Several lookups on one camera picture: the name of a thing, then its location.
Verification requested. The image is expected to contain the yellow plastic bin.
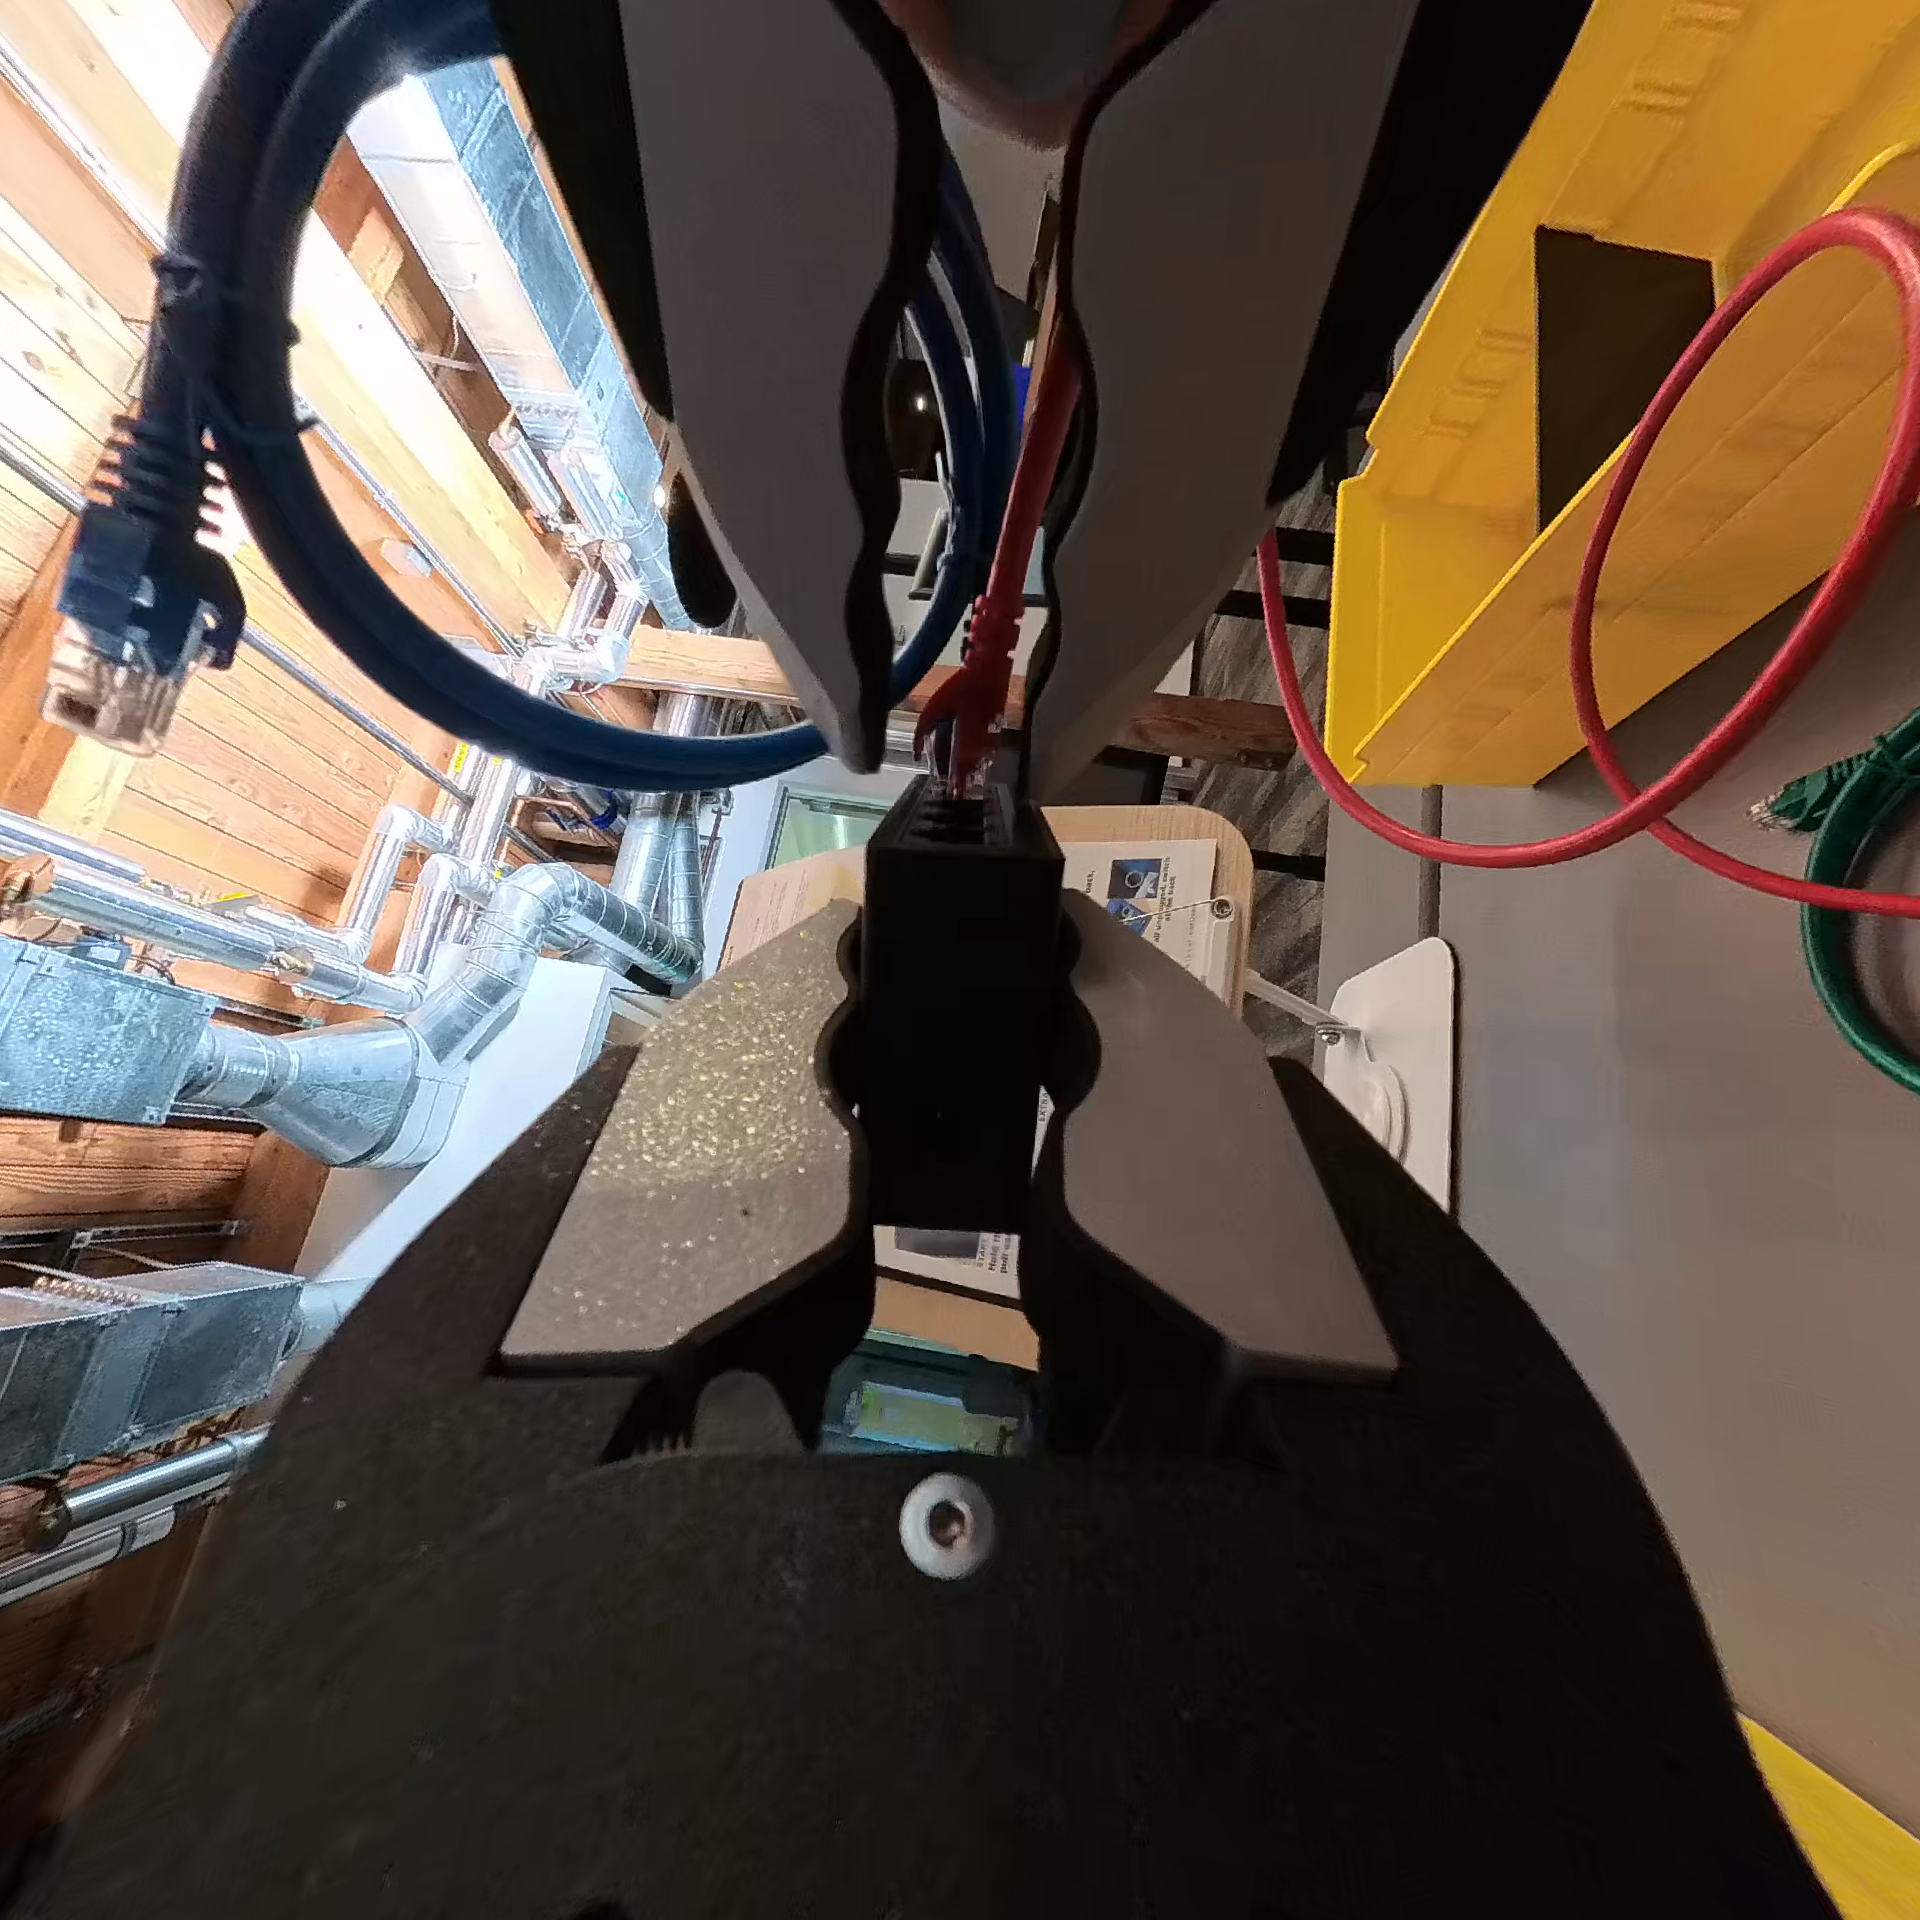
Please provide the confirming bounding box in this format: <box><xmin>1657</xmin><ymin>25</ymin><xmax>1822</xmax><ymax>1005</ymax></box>
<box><xmin>1739</xmin><ymin>1714</ymin><xmax>1920</xmax><ymax>1920</ymax></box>
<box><xmin>1323</xmin><ymin>0</ymin><xmax>1920</xmax><ymax>788</ymax></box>

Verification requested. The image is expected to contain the instruction poster on wooden board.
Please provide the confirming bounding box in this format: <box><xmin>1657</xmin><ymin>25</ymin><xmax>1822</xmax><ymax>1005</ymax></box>
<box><xmin>718</xmin><ymin>803</ymin><xmax>1257</xmax><ymax>1370</ymax></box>

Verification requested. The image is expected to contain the black ethernet switch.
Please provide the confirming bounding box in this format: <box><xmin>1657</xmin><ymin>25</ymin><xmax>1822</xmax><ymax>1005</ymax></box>
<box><xmin>862</xmin><ymin>780</ymin><xmax>1068</xmax><ymax>1233</ymax></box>

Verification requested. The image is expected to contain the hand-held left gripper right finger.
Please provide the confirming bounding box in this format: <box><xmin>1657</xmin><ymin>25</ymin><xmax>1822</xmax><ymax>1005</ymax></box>
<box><xmin>1025</xmin><ymin>885</ymin><xmax>1403</xmax><ymax>1456</ymax></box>

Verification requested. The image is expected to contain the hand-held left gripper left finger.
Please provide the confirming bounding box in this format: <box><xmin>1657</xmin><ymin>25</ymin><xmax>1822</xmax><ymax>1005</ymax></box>
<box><xmin>497</xmin><ymin>900</ymin><xmax>880</xmax><ymax>1453</ymax></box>

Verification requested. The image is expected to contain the red ethernet cable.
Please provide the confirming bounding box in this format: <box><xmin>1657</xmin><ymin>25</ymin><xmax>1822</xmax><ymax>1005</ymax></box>
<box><xmin>912</xmin><ymin>211</ymin><xmax>1920</xmax><ymax>921</ymax></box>

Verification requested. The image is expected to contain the wooden support post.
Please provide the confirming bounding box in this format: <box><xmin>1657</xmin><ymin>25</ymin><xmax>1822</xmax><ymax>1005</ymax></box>
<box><xmin>616</xmin><ymin>622</ymin><xmax>1296</xmax><ymax>764</ymax></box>

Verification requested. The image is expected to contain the blue ethernet cable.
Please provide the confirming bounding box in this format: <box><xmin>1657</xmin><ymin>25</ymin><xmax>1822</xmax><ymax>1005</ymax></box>
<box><xmin>42</xmin><ymin>0</ymin><xmax>1023</xmax><ymax>794</ymax></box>

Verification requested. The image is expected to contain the green ethernet cable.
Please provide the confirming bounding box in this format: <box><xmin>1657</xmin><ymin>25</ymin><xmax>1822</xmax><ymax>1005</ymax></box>
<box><xmin>1747</xmin><ymin>718</ymin><xmax>1920</xmax><ymax>1094</ymax></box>

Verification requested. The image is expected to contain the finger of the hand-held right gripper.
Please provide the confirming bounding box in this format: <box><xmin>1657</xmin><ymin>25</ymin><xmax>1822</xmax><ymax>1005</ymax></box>
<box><xmin>616</xmin><ymin>0</ymin><xmax>944</xmax><ymax>778</ymax></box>
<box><xmin>1025</xmin><ymin>0</ymin><xmax>1426</xmax><ymax>801</ymax></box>

